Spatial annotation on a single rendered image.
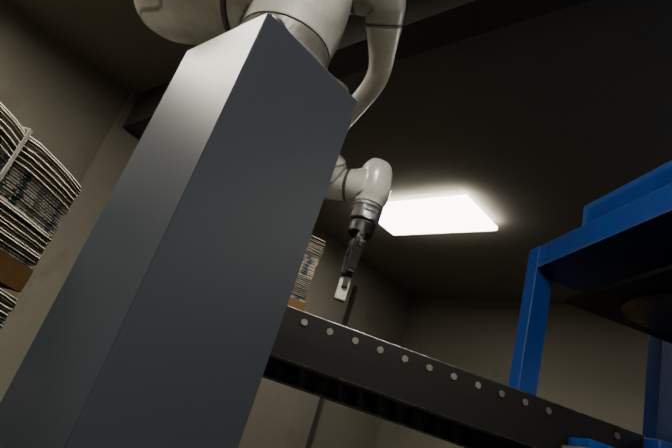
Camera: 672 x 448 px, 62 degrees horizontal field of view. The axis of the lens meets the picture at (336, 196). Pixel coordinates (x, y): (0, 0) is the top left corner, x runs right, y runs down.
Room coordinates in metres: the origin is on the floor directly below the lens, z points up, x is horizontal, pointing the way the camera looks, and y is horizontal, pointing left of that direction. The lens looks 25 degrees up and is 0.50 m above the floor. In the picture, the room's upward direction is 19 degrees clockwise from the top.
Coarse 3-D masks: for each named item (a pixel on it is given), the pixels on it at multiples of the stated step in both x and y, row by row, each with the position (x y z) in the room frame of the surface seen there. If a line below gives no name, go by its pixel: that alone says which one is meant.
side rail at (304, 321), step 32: (288, 320) 1.33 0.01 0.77; (320, 320) 1.34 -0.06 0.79; (288, 352) 1.33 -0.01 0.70; (320, 352) 1.34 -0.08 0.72; (352, 352) 1.35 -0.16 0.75; (384, 352) 1.36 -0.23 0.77; (416, 352) 1.37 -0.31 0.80; (352, 384) 1.36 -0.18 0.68; (384, 384) 1.36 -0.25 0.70; (416, 384) 1.37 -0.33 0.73; (448, 384) 1.38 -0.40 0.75; (480, 384) 1.38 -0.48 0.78; (448, 416) 1.38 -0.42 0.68; (480, 416) 1.39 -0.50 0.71; (512, 416) 1.40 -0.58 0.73; (544, 416) 1.41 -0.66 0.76; (576, 416) 1.42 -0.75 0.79
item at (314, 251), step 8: (312, 240) 1.46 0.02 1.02; (320, 240) 1.46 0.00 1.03; (312, 248) 1.46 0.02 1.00; (320, 248) 1.47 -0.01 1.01; (304, 256) 1.46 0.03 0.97; (312, 256) 1.46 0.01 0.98; (320, 256) 1.47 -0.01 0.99; (304, 264) 1.46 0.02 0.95; (312, 264) 1.46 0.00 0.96; (304, 272) 1.46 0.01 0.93; (312, 272) 1.46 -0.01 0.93; (296, 280) 1.45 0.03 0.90; (304, 280) 1.46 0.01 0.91; (296, 288) 1.45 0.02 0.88; (304, 288) 1.46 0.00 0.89; (296, 296) 1.46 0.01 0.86; (304, 296) 1.46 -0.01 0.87
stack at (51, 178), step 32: (0, 128) 0.80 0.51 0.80; (0, 160) 0.84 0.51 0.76; (32, 160) 0.89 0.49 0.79; (0, 192) 0.87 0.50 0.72; (32, 192) 0.93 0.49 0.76; (64, 192) 1.00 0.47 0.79; (0, 224) 0.90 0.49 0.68; (32, 224) 0.96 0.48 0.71; (32, 256) 1.01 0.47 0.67; (0, 288) 0.98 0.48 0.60; (0, 320) 1.02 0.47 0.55
